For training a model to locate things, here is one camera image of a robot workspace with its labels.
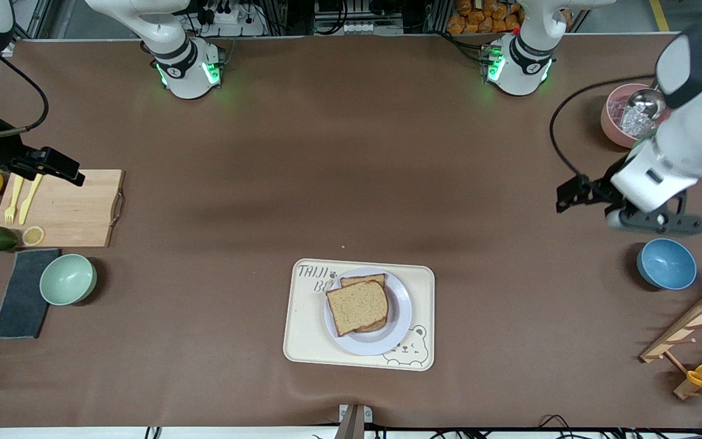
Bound pile of orange bread rolls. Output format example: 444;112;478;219
447;0;525;35

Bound pale lilac round plate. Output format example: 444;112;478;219
324;267;413;357

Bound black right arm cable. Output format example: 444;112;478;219
0;54;50;138

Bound white socket strip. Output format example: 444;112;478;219
316;22;403;35

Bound cream bear print tray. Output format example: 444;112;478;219
283;259;436;371

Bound yellow plastic fork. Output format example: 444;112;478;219
4;176;25;226

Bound wooden rack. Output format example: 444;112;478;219
639;280;702;401

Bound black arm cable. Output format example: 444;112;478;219
549;74;659;179
0;54;50;138

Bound metal scoop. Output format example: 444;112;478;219
626;88;667;120

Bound blue bowl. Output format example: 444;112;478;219
636;238;698;290

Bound brown bread slice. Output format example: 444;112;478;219
340;274;389;334
325;280;389;337

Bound yellow plastic knife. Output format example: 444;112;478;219
18;174;44;226

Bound wooden cutting board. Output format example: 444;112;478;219
0;169;126;248

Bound dark grey cloth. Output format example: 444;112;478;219
0;248;62;340

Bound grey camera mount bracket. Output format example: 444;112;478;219
334;404;374;439

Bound clear ice cubes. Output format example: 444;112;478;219
619;109;656;138

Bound mint green bowl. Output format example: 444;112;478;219
40;254;98;306

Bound pink bowl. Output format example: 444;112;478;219
601;83;672;149

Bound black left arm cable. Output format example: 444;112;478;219
549;74;659;179

